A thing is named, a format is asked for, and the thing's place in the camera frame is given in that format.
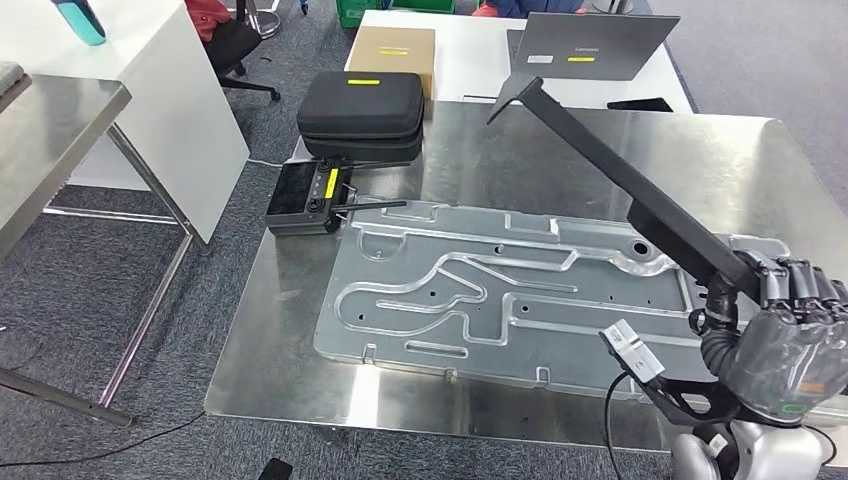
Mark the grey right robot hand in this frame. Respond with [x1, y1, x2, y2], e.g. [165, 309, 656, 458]
[688, 251, 848, 425]

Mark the long black plastic car part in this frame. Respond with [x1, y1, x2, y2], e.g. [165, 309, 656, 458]
[486, 73, 764, 305]

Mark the large stainless steel workbench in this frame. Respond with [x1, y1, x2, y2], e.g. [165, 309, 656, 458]
[203, 99, 848, 469]

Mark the flat black pad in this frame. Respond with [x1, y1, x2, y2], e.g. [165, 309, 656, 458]
[605, 97, 675, 114]

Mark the stamped sheet metal panel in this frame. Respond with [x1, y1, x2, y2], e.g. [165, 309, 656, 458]
[312, 196, 848, 427]

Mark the grey laptop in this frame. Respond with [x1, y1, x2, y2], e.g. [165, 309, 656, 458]
[506, 11, 682, 83]

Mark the person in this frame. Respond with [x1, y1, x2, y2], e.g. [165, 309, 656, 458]
[472, 0, 589, 20]

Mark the plain black case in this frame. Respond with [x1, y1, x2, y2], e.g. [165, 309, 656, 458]
[301, 131, 425, 165]

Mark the brown cardboard box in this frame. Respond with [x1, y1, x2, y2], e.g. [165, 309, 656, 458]
[345, 25, 438, 122]

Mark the black case with yellow label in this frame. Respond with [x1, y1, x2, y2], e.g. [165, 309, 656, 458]
[296, 70, 426, 142]

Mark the black remote controller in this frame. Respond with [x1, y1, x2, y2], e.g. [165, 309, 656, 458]
[264, 157, 409, 238]

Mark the green crate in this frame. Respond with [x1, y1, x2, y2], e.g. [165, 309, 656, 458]
[335, 0, 458, 30]

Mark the black office chair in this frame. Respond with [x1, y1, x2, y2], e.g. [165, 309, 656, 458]
[201, 0, 283, 104]

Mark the white desk with side panel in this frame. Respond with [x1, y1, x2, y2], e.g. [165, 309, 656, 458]
[0, 0, 252, 246]

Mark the small stainless steel table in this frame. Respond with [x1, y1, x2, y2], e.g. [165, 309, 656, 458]
[0, 61, 215, 429]

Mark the teal bottle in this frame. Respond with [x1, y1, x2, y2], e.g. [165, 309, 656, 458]
[50, 0, 108, 48]

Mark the grey tray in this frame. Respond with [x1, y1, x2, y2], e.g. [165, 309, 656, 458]
[0, 60, 34, 95]

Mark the black camera mounting bracket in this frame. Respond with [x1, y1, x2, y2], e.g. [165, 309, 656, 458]
[637, 372, 741, 429]

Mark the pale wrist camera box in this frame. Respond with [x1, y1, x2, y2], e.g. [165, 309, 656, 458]
[598, 319, 666, 386]

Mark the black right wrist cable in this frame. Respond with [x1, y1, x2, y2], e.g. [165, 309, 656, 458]
[602, 369, 632, 480]

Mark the chrome stanchion post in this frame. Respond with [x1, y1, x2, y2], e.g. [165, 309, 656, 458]
[243, 0, 284, 40]

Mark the black floor cable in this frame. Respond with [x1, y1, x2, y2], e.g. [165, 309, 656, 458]
[0, 410, 208, 469]

